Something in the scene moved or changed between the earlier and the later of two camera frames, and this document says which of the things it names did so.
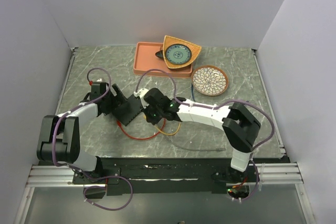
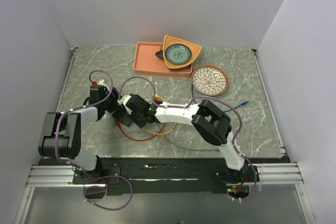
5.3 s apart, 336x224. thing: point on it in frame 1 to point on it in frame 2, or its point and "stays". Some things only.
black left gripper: [116, 102] stays
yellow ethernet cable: [164, 133] to [157, 96]
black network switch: [127, 110] stays
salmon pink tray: [145, 59] stays
